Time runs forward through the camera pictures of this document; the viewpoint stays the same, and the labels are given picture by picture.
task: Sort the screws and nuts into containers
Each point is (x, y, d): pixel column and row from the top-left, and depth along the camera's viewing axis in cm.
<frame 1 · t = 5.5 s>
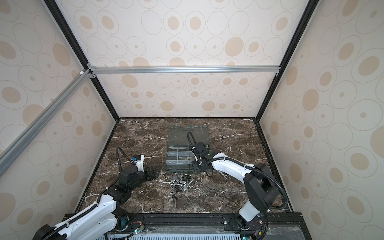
left hand: (160, 165, 82), fingers open
right hand: (197, 166, 88), fingers closed
clear plastic compartment organizer box: (179, 157, 104), on the table
pile of screws and nuts: (181, 181, 88), point 2 cm above the table

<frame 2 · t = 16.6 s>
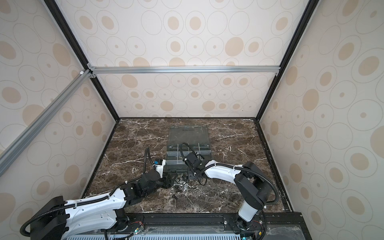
left hand: (177, 174, 79), fingers open
right hand: (192, 173, 89), fingers open
the named things where they were.

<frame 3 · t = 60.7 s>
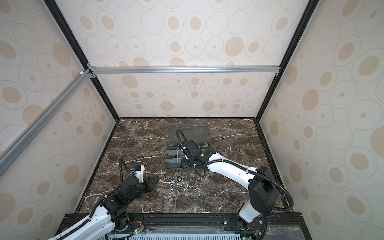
left hand: (161, 177, 81), fingers open
right hand: (185, 163, 83), fingers open
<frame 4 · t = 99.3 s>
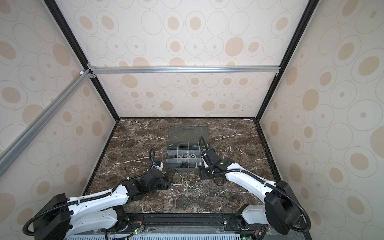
left hand: (173, 179, 82), fingers open
right hand: (203, 173, 84), fingers open
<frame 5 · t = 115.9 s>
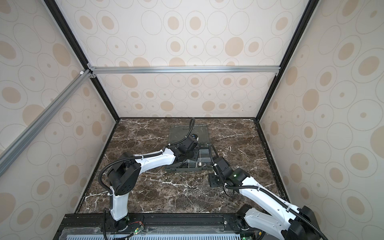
left hand: (200, 150, 90), fingers open
right hand: (212, 179, 81), fingers open
